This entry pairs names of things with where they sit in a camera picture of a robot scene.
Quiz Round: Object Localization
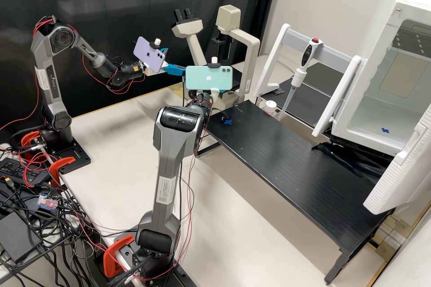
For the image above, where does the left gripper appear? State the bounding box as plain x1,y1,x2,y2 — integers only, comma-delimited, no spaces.
157,48,186,76

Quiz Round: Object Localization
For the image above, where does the cream microscope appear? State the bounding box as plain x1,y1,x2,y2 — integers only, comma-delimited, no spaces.
171,4,262,110

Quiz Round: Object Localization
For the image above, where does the pipette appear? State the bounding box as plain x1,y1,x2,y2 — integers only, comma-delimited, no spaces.
277,36,324,121

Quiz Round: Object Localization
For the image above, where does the red clamp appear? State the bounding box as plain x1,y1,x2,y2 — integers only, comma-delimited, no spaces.
102,235,135,278
20,131,45,154
48,156,77,187

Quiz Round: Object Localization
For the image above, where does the long black ribbed platform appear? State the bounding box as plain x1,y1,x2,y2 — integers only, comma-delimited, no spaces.
197,100,395,284

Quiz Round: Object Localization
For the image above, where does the white pipette stand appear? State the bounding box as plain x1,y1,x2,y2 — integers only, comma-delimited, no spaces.
252,23,363,138

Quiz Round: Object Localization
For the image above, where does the black power adapter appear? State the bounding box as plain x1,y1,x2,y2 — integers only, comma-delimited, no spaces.
0,157,52,187

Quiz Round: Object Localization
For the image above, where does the small circuit board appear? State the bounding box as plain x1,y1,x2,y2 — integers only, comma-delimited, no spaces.
36,192,58,211

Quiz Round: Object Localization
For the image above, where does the white incubator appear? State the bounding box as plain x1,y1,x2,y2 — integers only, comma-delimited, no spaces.
331,0,431,157

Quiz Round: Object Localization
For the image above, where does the black box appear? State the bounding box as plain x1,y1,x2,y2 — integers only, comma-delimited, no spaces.
0,211,44,265

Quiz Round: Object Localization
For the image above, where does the incubator door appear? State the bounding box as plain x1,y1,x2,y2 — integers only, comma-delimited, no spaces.
363,102,431,216

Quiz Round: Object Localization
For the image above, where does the left wrist camera phone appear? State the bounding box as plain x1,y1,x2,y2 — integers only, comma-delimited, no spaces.
133,36,169,74

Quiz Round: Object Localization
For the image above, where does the wrist camera phone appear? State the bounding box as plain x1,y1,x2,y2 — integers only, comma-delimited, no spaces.
133,36,169,74
185,57,235,99

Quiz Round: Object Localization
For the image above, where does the right wrist camera phone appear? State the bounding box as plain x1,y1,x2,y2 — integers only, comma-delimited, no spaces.
185,57,235,99

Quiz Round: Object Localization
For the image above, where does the red wire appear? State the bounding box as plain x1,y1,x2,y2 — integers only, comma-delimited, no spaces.
0,75,41,132

